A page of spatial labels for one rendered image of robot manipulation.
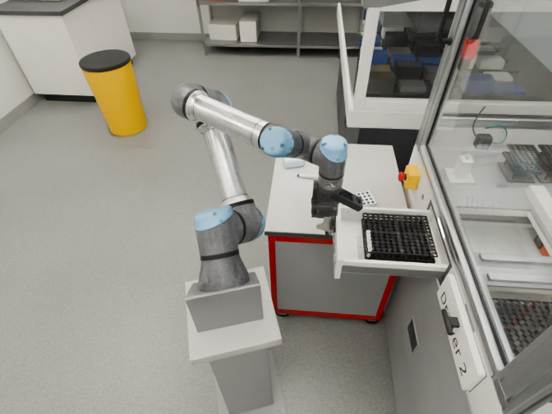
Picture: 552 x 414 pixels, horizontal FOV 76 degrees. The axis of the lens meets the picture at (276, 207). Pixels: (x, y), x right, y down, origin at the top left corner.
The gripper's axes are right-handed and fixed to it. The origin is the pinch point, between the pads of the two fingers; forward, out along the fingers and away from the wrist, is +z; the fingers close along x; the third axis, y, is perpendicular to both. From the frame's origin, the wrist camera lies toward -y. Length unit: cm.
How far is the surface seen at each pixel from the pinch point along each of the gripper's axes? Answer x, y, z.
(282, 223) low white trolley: -14.6, 18.3, 14.4
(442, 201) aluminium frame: -6.9, -35.5, -8.3
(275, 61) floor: -358, 56, 91
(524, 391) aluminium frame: 53, -36, -14
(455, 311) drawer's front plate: 28.3, -33.4, 0.1
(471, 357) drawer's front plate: 42, -33, -1
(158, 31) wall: -425, 226, 79
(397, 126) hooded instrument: -80, -35, 9
